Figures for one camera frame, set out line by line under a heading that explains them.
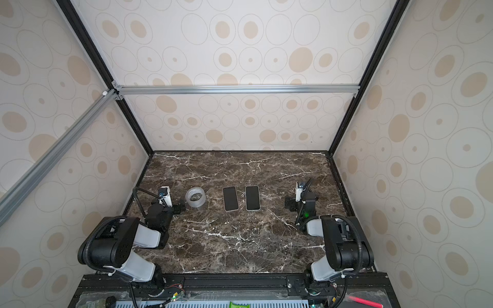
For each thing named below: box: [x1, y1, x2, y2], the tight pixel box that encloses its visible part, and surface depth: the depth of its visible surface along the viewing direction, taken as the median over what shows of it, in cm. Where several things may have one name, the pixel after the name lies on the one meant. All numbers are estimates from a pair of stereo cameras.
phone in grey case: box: [245, 185, 262, 212], surface depth 100 cm
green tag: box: [229, 300, 251, 308], surface depth 70 cm
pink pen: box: [348, 295, 384, 308], surface depth 71 cm
